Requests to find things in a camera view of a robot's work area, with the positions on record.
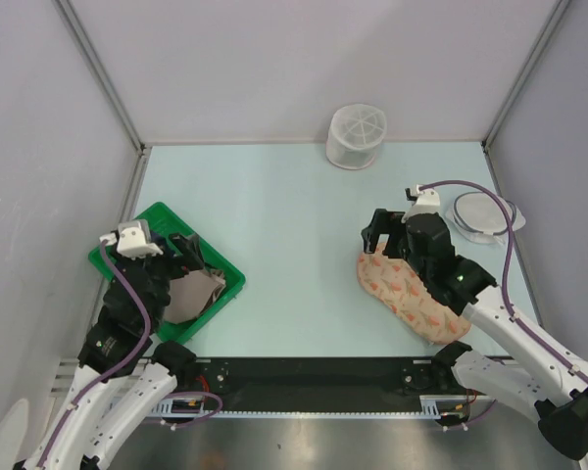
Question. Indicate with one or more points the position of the aluminium frame rail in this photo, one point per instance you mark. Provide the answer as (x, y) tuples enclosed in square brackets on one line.
[(65, 376)]

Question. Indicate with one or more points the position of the flat white mesh laundry bag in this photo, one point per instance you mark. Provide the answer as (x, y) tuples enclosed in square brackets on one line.
[(478, 218)]

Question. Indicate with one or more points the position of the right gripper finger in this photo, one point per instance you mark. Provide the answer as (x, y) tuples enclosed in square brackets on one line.
[(395, 247), (383, 222)]

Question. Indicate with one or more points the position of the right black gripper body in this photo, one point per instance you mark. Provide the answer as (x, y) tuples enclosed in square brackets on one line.
[(422, 271)]

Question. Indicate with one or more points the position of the pink tulip mesh laundry bag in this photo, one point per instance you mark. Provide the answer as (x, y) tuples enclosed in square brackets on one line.
[(394, 283)]

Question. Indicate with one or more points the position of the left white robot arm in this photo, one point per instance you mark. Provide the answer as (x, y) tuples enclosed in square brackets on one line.
[(91, 426)]

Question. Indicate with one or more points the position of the white cylindrical mesh laundry bag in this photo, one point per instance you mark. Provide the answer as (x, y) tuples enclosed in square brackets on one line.
[(355, 135)]

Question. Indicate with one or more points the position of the green plastic tray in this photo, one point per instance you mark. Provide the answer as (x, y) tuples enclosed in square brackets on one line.
[(162, 222)]

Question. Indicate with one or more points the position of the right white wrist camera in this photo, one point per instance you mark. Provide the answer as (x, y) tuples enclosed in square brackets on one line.
[(423, 201)]

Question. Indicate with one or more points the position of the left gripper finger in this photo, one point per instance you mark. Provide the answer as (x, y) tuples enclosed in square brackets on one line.
[(188, 246), (187, 264)]

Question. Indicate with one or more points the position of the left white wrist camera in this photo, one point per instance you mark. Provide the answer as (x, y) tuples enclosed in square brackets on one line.
[(132, 240)]

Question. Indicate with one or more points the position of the white slotted cable duct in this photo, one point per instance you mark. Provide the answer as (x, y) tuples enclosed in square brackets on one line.
[(323, 406)]

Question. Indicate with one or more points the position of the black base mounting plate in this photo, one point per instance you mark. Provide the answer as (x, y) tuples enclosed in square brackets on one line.
[(244, 377)]

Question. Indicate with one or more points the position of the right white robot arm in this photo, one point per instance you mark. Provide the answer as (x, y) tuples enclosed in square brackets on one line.
[(548, 384)]

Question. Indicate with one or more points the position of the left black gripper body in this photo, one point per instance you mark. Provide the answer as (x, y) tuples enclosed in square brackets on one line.
[(163, 268)]

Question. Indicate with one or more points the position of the beige cloth in tray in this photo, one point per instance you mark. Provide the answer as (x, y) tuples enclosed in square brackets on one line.
[(192, 295)]

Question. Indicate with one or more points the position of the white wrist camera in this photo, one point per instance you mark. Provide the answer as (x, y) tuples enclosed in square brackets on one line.
[(132, 240), (423, 201)]

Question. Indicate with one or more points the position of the navy garment in tray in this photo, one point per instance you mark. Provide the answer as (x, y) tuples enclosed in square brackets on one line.
[(150, 264)]

